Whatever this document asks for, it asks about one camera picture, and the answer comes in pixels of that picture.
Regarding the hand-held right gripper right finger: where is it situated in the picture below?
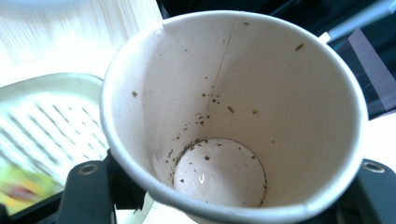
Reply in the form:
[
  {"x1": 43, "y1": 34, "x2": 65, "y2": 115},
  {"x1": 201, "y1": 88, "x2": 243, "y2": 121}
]
[{"x1": 351, "y1": 158, "x2": 396, "y2": 224}]

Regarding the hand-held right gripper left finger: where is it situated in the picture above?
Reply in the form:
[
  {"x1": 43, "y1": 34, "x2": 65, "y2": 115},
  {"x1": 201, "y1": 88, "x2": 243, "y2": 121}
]
[{"x1": 57, "y1": 160, "x2": 117, "y2": 224}]

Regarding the yellow tea bag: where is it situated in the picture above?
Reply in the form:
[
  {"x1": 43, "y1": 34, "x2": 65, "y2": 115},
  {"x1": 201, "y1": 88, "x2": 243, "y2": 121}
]
[{"x1": 0, "y1": 163, "x2": 64, "y2": 216}]

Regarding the beige canister with perforated strainer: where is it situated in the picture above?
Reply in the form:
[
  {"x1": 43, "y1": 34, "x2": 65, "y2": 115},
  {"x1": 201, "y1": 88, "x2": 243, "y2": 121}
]
[{"x1": 0, "y1": 72, "x2": 110, "y2": 216}]

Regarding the brown paper cup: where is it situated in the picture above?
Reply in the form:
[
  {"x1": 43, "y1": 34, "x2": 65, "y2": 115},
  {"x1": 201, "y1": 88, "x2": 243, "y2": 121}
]
[{"x1": 99, "y1": 9, "x2": 370, "y2": 224}]

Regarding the pale grey bar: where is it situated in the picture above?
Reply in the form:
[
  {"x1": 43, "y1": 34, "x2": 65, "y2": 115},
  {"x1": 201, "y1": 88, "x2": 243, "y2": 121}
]
[{"x1": 326, "y1": 0, "x2": 396, "y2": 43}]

